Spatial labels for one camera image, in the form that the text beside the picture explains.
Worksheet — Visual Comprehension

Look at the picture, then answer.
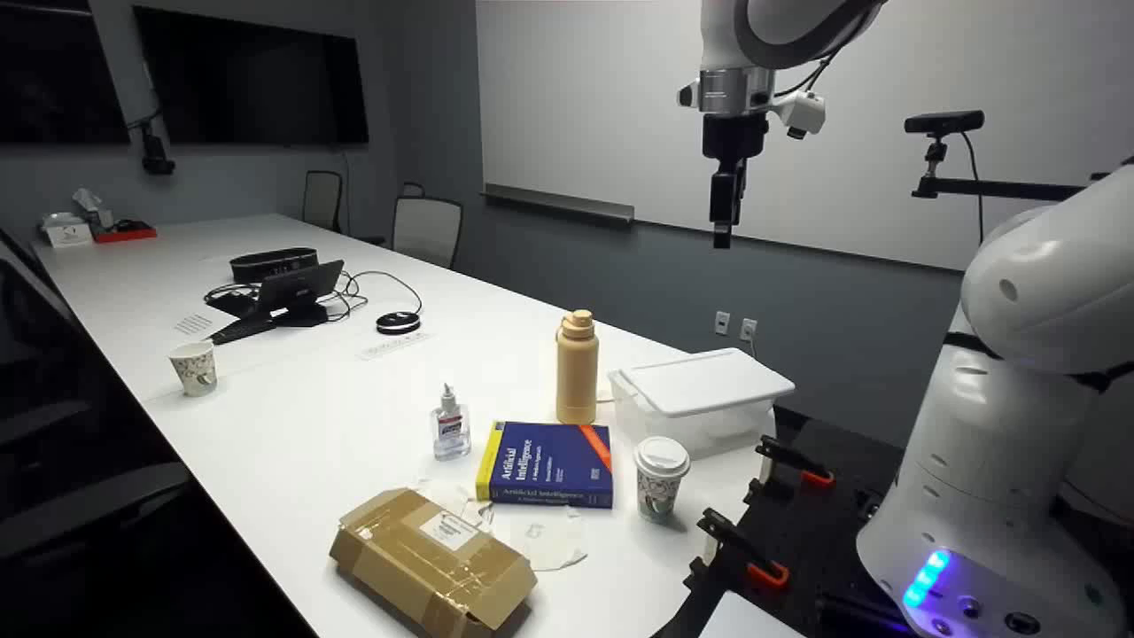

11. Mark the coffee cup with white lid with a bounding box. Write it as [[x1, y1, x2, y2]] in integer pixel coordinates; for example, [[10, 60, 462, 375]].
[[632, 432, 694, 523]]

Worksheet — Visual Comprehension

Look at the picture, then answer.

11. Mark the grey mesh office chair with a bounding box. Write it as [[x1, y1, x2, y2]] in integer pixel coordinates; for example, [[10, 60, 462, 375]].
[[0, 392, 194, 565], [386, 191, 466, 272], [0, 227, 94, 412], [297, 166, 347, 233]]

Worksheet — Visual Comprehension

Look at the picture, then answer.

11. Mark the white container lid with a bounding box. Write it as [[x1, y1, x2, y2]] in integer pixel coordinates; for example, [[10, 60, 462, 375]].
[[613, 343, 798, 421]]

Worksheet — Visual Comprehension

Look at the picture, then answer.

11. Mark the clear plastic bag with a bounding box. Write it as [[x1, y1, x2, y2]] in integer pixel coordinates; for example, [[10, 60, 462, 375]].
[[515, 503, 594, 577]]

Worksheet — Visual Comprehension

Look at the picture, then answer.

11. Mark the thin table cable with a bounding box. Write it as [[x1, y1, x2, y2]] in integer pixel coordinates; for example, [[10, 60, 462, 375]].
[[333, 264, 429, 321]]

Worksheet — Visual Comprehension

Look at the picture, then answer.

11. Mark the wall whiteboard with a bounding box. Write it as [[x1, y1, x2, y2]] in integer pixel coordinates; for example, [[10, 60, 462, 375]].
[[470, 0, 1134, 275]]

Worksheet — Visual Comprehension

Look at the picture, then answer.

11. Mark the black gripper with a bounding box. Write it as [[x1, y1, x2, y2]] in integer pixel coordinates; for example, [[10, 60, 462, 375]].
[[703, 109, 774, 252]]

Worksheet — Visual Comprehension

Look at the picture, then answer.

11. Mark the small hand sanitizer bottle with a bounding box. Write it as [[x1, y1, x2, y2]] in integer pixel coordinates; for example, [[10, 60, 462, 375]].
[[429, 379, 475, 463]]

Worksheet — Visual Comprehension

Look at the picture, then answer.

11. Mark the red tray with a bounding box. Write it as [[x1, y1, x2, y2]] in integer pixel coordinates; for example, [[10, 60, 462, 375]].
[[91, 216, 164, 248]]

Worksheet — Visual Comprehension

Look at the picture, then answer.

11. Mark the whiteboard marker tray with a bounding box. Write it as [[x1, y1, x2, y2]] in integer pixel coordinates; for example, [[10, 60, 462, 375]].
[[483, 180, 638, 231]]

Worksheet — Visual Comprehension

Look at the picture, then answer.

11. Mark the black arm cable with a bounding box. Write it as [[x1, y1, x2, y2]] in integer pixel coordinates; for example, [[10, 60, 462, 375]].
[[769, 3, 873, 105]]

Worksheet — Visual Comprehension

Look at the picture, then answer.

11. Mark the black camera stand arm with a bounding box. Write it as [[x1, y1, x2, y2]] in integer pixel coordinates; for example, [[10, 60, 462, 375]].
[[908, 132, 1100, 205]]

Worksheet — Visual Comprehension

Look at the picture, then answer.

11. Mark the blue and yellow book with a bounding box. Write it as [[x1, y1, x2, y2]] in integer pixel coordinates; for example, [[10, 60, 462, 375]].
[[470, 417, 620, 515]]

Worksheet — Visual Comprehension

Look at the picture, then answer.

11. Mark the tan bottle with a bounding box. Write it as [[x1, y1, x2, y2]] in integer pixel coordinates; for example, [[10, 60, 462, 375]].
[[554, 303, 601, 430]]

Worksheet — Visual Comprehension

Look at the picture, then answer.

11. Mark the large wall television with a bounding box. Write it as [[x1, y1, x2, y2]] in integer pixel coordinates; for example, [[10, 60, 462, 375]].
[[132, 3, 371, 150]]

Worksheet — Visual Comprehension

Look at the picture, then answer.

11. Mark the round black puck device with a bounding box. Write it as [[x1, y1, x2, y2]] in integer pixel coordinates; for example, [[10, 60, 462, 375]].
[[371, 303, 424, 340]]

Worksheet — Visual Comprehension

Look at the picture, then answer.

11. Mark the smaller wall television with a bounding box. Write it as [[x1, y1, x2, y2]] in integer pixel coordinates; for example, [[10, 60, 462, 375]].
[[0, 0, 132, 150]]

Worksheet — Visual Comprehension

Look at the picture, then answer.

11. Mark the black exterior camera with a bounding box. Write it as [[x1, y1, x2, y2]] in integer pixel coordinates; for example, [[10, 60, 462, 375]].
[[899, 105, 990, 137]]

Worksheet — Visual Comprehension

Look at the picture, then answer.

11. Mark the white tissue box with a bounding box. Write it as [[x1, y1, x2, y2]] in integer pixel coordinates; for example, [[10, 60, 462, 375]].
[[38, 209, 99, 252]]

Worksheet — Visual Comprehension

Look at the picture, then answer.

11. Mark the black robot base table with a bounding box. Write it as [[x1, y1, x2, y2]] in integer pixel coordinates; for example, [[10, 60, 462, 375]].
[[647, 399, 913, 638]]

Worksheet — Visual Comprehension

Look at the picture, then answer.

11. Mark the black clamp with orange tips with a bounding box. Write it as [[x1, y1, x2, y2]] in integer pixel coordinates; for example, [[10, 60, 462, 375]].
[[751, 432, 841, 497], [690, 503, 795, 596]]

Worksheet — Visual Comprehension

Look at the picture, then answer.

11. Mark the clear plastic container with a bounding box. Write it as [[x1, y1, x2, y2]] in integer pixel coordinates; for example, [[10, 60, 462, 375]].
[[605, 368, 782, 461]]

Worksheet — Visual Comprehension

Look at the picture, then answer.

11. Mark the hanging black camera on pole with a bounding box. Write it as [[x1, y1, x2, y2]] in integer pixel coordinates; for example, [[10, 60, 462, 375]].
[[86, 0, 182, 180]]

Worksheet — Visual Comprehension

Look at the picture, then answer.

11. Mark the black conference tablet device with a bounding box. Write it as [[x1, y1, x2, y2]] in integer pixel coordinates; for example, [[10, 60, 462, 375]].
[[207, 253, 351, 349]]

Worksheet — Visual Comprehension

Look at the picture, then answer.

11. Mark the patterned paper cup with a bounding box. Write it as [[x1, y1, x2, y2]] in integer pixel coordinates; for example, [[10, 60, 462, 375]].
[[166, 336, 224, 399]]

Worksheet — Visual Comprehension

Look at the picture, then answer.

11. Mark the brown cardboard box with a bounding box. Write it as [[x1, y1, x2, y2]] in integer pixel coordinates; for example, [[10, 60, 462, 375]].
[[327, 484, 543, 638]]

